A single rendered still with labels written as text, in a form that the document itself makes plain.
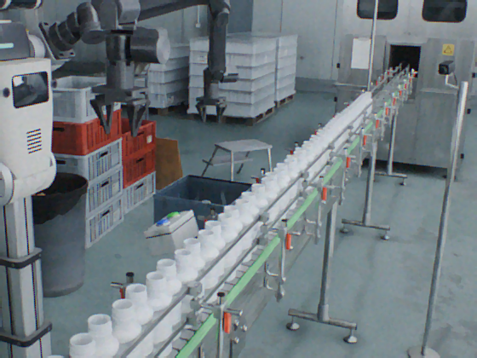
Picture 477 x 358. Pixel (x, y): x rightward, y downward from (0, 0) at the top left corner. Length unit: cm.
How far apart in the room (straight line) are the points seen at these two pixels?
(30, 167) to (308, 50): 1055
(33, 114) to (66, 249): 185
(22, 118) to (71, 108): 228
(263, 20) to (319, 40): 124
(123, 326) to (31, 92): 81
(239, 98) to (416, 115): 291
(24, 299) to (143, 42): 95
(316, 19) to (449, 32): 608
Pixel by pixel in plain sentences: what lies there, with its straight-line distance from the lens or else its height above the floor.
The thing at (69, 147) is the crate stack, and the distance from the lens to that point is 396.
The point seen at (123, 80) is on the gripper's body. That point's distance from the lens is 117.
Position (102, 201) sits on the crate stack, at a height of 27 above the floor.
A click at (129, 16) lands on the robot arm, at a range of 118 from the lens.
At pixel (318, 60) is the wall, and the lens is 1193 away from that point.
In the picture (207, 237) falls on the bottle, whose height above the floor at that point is 116.
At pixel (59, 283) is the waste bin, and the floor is 9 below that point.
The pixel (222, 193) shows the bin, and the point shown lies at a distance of 244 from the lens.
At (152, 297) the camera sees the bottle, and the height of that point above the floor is 113.
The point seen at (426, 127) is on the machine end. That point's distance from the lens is 621.
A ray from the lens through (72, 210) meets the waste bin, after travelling 334.
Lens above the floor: 166
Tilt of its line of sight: 16 degrees down
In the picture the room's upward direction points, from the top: 2 degrees clockwise
